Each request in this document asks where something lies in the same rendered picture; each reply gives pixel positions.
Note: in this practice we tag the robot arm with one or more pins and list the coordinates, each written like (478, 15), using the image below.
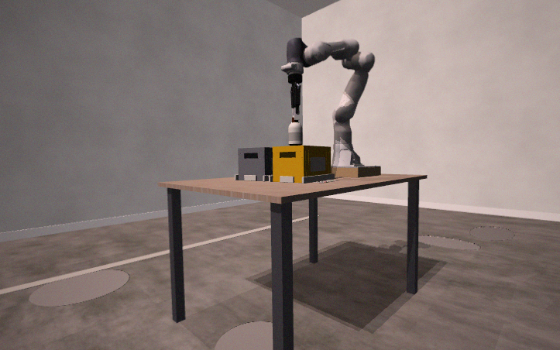
(301, 55)

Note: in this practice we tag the yellow crate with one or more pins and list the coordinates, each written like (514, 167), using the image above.
(300, 161)

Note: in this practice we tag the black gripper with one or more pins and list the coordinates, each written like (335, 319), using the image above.
(295, 80)

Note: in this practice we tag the white bottle with grey label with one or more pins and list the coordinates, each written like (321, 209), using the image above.
(295, 137)

